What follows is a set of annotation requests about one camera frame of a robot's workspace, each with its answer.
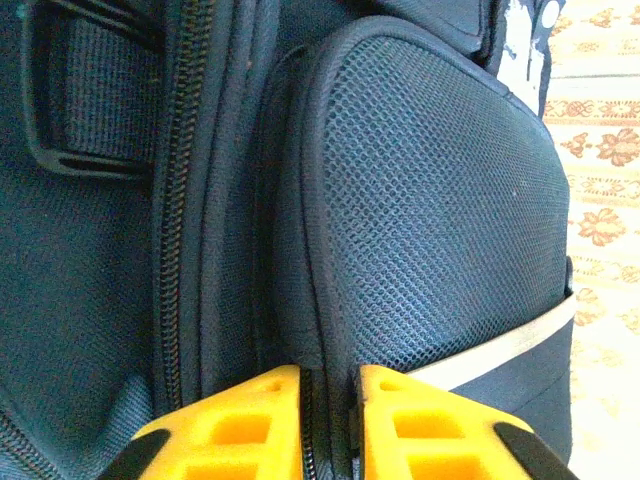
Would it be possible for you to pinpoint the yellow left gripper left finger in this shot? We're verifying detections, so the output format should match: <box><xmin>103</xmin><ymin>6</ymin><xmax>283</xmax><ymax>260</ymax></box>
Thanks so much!
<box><xmin>97</xmin><ymin>363</ymin><xmax>305</xmax><ymax>480</ymax></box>

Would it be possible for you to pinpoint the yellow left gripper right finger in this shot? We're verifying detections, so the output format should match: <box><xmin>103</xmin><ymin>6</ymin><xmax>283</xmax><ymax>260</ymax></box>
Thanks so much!
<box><xmin>356</xmin><ymin>363</ymin><xmax>582</xmax><ymax>480</ymax></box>

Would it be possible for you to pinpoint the navy blue backpack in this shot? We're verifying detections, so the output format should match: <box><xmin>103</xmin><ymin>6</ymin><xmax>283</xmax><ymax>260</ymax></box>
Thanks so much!
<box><xmin>0</xmin><ymin>0</ymin><xmax>576</xmax><ymax>480</ymax></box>

